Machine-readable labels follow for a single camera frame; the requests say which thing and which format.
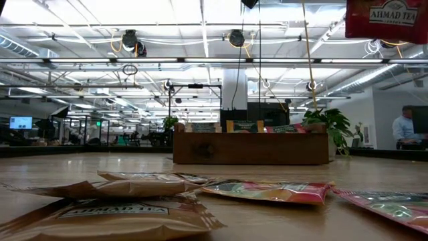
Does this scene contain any large black cabinet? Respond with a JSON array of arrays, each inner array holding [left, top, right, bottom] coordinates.
[[246, 102, 290, 127]]

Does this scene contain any distant green office plant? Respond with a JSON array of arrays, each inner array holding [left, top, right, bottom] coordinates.
[[163, 115, 180, 132]]

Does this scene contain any grey ceiling pipe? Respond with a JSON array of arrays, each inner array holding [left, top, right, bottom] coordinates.
[[0, 84, 144, 90]]

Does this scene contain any dark wall screen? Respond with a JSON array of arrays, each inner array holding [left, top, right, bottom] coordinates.
[[411, 106, 428, 135]]

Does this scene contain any blue lit computer monitor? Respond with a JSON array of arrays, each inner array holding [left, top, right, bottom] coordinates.
[[9, 116, 33, 131]]

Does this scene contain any green potted plant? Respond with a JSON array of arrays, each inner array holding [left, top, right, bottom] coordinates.
[[302, 108, 364, 157]]

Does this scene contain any black gantry frame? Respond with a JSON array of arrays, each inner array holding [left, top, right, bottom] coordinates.
[[168, 83, 223, 118]]

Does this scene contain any black hanging cable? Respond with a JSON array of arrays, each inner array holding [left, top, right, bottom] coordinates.
[[257, 0, 262, 122]]

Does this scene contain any yellow hanging power cable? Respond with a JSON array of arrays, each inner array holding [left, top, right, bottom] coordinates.
[[302, 0, 318, 111]]

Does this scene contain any wooden tea organizer box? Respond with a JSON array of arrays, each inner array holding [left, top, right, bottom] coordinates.
[[173, 122, 330, 165]]

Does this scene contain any long ceiling light bar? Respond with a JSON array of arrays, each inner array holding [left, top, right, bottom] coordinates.
[[0, 57, 428, 65]]

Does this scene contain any red strawberry tea packet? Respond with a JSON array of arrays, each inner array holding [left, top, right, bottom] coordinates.
[[330, 187, 428, 235], [344, 0, 428, 46], [199, 179, 336, 206], [265, 123, 308, 135]]

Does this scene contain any white building column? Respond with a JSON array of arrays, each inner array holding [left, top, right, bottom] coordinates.
[[221, 68, 249, 111]]

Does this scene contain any yellow mango tea packet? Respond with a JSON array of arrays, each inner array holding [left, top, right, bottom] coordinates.
[[226, 119, 265, 134]]

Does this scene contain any person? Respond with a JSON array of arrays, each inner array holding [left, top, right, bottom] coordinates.
[[391, 104, 425, 151]]

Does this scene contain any small black cabinet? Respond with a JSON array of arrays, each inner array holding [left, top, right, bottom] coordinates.
[[219, 109, 248, 123]]

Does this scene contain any black ceiling cable reel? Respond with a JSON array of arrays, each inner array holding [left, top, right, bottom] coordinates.
[[121, 29, 148, 58], [228, 29, 246, 48]]

